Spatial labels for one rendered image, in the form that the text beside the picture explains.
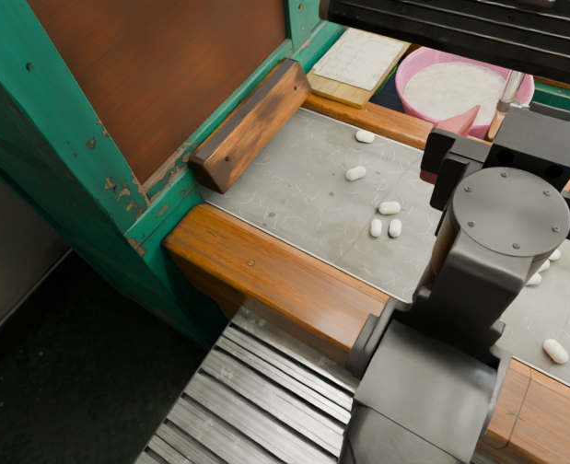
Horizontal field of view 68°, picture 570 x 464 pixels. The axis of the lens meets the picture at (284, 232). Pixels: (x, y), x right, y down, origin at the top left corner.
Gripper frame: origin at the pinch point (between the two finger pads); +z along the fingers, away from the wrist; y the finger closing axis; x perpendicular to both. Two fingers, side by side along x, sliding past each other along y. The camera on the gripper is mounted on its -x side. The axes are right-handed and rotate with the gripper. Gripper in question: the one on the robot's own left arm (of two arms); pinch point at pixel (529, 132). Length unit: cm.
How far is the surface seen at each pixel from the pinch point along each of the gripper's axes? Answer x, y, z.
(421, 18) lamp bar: 0.1, 15.1, 13.1
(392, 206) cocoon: 31.1, 13.3, 9.7
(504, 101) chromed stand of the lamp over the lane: 21.8, 4.1, 31.0
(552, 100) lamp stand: 37, -4, 55
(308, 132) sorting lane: 33, 36, 21
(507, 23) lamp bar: -1.1, 6.1, 13.7
